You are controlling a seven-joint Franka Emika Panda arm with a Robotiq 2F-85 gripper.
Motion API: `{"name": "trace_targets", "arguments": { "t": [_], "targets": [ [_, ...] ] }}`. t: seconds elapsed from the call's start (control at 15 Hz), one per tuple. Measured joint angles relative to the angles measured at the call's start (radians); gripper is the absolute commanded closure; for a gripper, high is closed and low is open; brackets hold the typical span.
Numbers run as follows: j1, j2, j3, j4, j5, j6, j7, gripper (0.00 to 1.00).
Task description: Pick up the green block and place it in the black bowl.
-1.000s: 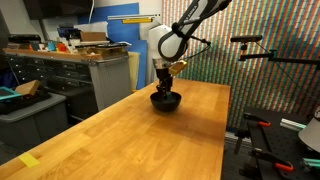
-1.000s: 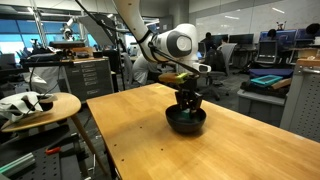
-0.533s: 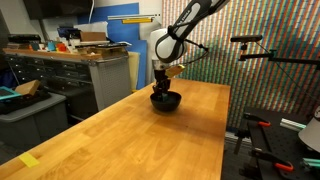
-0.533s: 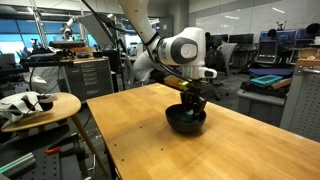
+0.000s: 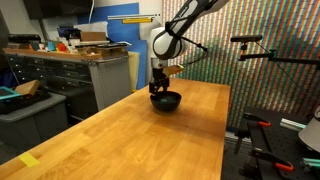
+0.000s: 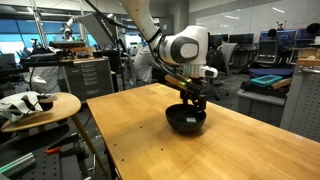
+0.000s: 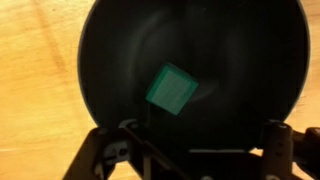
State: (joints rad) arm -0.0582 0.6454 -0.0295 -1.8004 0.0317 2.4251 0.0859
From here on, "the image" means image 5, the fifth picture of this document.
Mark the wooden shelf board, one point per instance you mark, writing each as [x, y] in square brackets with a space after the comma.
[50, 54]

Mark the black camera on stand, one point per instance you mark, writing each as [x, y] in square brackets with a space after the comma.
[246, 38]

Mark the white cone-shaped base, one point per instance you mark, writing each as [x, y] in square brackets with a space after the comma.
[311, 133]

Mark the aluminium extrusion bar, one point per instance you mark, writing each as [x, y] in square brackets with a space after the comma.
[292, 124]

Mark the white metal rail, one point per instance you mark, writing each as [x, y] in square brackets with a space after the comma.
[133, 16]

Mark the perforated gray metal cabinet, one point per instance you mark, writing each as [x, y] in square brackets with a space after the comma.
[111, 81]

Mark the tan wrist camera box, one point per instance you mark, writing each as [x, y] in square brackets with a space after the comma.
[173, 70]

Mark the yellow spirit level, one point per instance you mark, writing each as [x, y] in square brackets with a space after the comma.
[136, 21]

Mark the brown cardboard box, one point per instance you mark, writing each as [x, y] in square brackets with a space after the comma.
[93, 36]

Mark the teal small box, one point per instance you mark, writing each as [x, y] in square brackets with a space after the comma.
[51, 46]

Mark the black bowl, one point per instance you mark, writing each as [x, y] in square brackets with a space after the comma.
[165, 102]

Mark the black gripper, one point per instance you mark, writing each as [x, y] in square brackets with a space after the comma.
[160, 75]

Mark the black monitor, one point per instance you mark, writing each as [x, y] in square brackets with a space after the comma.
[56, 8]

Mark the beige foam board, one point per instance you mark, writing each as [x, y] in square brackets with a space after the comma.
[134, 71]

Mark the gray plastic bin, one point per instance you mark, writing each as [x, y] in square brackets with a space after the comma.
[33, 123]

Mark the teal tray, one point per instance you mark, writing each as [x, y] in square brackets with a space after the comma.
[8, 94]

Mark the red small box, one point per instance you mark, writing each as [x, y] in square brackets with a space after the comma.
[61, 47]

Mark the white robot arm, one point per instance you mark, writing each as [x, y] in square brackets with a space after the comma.
[168, 43]

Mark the black tray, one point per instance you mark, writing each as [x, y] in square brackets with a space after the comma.
[30, 100]

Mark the dark drawer cabinet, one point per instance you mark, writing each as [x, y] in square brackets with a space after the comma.
[50, 71]

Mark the black breadboard table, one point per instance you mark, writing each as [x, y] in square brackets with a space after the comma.
[286, 143]

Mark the tan cardboard block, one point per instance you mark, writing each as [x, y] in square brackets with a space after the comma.
[28, 88]

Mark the black flat device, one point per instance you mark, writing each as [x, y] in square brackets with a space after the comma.
[25, 38]

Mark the blue board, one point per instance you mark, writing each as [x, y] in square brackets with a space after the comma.
[125, 33]

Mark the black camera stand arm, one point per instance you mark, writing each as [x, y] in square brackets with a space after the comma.
[266, 56]

